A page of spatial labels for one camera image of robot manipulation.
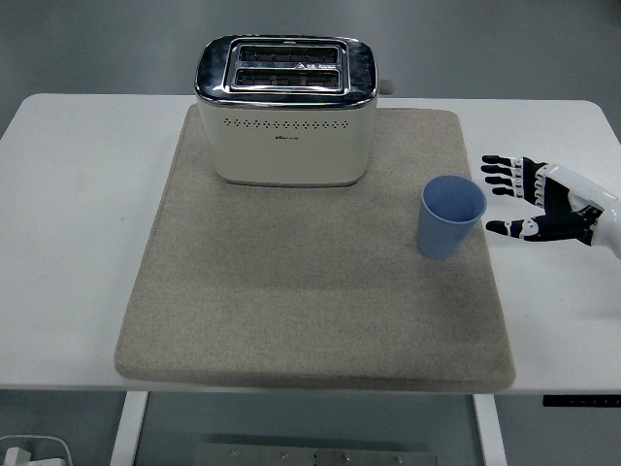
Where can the black table control panel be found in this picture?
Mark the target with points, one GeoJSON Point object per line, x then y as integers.
{"type": "Point", "coordinates": [582, 401]}

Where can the blue plastic cup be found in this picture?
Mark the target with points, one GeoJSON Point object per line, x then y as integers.
{"type": "Point", "coordinates": [444, 228]}

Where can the cream and chrome toaster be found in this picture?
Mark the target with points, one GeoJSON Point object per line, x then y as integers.
{"type": "Point", "coordinates": [286, 155]}

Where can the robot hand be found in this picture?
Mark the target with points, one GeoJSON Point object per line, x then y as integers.
{"type": "Point", "coordinates": [572, 213]}

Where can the white plug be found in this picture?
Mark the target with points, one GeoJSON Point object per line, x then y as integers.
{"type": "Point", "coordinates": [14, 457]}

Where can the white table leg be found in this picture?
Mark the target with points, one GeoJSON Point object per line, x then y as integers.
{"type": "Point", "coordinates": [490, 432]}
{"type": "Point", "coordinates": [127, 427]}

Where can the beige felt mat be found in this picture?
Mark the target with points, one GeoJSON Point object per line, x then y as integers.
{"type": "Point", "coordinates": [301, 301]}

